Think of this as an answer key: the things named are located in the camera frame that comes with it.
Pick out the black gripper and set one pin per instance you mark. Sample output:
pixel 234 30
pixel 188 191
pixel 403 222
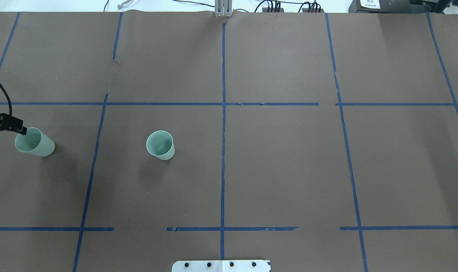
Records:
pixel 13 125

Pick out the mint green cup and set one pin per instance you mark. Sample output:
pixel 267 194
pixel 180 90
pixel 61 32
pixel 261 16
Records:
pixel 160 144
pixel 34 142

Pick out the black power strip left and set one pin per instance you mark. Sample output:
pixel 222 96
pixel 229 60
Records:
pixel 273 7

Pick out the black power strip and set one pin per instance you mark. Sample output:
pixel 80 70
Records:
pixel 311 7
pixel 273 7

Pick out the black power strip right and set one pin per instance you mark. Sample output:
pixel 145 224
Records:
pixel 311 7

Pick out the black box with label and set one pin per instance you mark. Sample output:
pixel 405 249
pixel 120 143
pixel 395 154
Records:
pixel 380 6

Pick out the aluminium profile post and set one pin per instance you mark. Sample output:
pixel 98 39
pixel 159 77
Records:
pixel 223 8

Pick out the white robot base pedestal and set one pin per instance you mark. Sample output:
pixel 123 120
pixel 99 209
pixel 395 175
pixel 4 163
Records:
pixel 221 266

